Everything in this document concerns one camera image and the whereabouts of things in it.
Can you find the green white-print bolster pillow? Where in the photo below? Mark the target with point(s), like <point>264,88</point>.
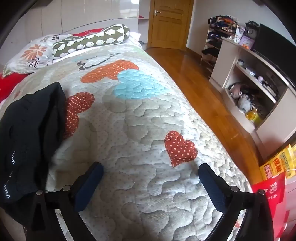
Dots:
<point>92,39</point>

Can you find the quilted heart-print bedspread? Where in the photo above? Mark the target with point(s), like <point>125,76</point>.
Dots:
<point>138,115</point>

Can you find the black television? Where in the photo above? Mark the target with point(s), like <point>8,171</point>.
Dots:
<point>270,44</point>

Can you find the pink white plush toy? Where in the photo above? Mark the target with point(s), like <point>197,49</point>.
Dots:
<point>234,90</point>

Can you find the ornate black table clock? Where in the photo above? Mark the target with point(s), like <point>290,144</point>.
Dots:
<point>251,32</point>

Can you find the wooden door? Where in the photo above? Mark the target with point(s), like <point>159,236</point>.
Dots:
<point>171,27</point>

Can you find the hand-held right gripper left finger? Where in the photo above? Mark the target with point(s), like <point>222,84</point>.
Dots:
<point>89,185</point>

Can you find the black pants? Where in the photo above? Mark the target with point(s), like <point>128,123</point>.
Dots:
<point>27,129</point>

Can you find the lilac cup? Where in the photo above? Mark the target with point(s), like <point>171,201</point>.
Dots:
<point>260,78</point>

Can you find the grey plush toy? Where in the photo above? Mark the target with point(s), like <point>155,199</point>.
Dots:
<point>244,103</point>

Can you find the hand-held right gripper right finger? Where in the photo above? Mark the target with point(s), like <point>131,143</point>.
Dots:
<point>212,192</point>

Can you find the red patterned pillow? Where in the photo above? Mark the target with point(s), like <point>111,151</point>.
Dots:
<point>89,32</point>

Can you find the pile of colourful clothes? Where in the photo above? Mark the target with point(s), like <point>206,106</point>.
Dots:
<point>223,21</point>

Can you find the shoe rack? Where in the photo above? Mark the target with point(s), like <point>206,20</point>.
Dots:
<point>211,49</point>

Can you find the white TV cabinet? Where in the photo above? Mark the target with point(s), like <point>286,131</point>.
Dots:
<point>222,67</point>

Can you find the yellow plastic toy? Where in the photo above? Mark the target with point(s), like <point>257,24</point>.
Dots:
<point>253,115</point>

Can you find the red patterned blanket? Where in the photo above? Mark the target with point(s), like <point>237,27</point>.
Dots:
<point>9,85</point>

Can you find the white glossy wardrobe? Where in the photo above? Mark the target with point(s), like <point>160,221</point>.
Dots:
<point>81,14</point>

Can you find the lilac printed box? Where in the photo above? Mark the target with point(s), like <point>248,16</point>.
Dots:
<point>246,42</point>

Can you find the white floral pillow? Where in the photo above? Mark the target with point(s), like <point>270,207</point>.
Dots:
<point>34,53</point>

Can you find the yellow cardboard box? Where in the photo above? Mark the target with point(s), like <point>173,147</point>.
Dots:
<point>277,162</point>

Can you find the red printed bag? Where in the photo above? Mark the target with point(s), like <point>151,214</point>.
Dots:
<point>272,192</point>

